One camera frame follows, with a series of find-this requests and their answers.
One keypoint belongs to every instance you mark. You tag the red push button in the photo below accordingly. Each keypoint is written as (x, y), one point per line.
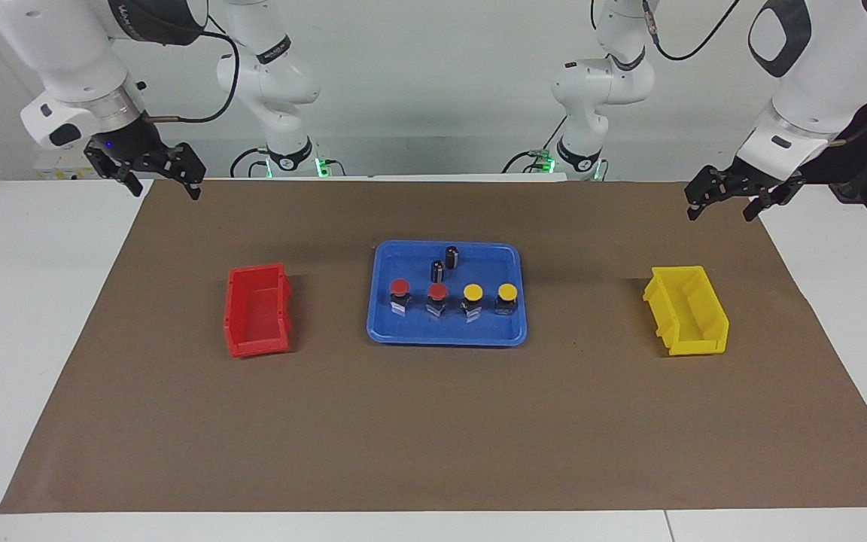
(437, 291)
(400, 287)

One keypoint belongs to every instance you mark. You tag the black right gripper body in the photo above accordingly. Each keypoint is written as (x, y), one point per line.
(136, 150)

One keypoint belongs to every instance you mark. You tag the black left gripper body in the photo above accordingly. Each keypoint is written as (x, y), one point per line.
(749, 182)

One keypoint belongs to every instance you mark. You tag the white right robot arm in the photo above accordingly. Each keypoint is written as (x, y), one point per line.
(65, 60)

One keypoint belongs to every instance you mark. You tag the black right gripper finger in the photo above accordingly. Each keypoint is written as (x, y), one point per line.
(193, 187)
(133, 184)

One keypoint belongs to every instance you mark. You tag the red plastic bin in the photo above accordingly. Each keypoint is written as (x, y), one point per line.
(257, 316)

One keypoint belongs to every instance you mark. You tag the blue plastic tray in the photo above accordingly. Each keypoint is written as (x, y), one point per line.
(445, 331)

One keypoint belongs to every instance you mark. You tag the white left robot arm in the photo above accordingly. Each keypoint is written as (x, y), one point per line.
(810, 90)

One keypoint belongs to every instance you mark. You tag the brown paper mat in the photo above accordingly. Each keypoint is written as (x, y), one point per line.
(433, 421)

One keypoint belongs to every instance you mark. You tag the yellow push button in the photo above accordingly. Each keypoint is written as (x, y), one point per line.
(473, 291)
(507, 290)

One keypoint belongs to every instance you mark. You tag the yellow plastic bin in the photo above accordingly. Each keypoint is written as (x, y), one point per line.
(693, 316)

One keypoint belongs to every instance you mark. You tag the white box yellow label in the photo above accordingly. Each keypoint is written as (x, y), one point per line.
(57, 173)

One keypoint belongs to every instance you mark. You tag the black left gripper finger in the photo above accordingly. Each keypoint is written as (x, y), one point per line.
(695, 207)
(757, 207)

